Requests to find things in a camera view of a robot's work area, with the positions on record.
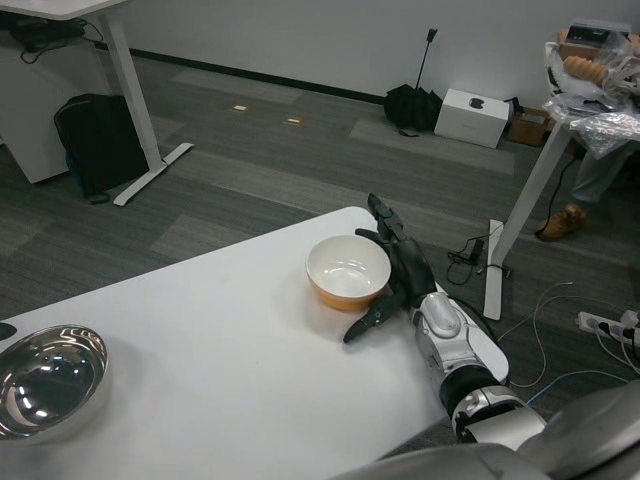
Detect thin blue cable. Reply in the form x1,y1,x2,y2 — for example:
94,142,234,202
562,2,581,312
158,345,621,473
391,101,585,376
523,368,627,407

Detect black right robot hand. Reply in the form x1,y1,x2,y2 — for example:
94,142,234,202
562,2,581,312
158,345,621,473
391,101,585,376
342,193,437,345

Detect white table with slanted leg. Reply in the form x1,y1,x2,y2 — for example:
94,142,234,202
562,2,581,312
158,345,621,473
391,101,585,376
483,39,577,322

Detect shiny steel bowl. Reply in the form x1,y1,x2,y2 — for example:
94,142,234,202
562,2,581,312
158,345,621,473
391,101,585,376
0,324,111,441

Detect beige ribbed object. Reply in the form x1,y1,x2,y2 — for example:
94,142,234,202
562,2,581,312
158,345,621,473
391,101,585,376
561,55,610,82

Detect white standing desk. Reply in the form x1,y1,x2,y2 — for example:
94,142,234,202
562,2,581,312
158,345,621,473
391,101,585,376
0,0,195,208

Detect white under-desk panel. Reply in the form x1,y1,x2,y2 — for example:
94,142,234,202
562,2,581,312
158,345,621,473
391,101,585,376
0,43,72,186

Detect black backpack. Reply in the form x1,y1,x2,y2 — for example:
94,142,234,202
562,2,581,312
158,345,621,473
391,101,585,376
53,93,151,205

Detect black under-desk cable bundle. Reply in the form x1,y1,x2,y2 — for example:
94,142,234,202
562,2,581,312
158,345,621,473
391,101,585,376
0,12,104,64

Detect white cardboard box black logo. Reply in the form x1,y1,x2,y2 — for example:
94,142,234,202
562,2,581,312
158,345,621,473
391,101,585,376
433,88,511,150

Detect silver robot torso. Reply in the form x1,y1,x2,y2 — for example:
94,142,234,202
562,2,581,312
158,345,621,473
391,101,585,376
328,378,640,480

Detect black power adapter with cable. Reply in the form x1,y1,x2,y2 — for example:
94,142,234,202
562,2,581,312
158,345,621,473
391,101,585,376
445,238,513,288

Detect person in grey trousers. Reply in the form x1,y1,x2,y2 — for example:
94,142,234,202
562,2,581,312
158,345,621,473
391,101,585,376
535,141,633,243

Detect clear plastic bags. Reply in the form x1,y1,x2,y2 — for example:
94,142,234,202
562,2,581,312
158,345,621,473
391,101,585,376
542,28,640,162

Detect thin white cable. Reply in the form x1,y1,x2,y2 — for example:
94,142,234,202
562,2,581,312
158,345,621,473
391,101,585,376
499,280,574,387

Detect orange plastic bowl white inside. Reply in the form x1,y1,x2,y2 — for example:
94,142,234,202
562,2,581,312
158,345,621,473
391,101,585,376
305,236,393,313

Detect brown cardboard box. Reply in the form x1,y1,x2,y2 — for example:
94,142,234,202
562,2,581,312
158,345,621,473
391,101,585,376
508,106,554,148

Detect white power strip with plugs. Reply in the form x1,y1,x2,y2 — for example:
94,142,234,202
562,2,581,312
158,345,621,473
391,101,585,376
576,308,640,347

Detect black folded umbrella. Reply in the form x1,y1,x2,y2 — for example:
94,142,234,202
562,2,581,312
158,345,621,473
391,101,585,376
383,28,444,138

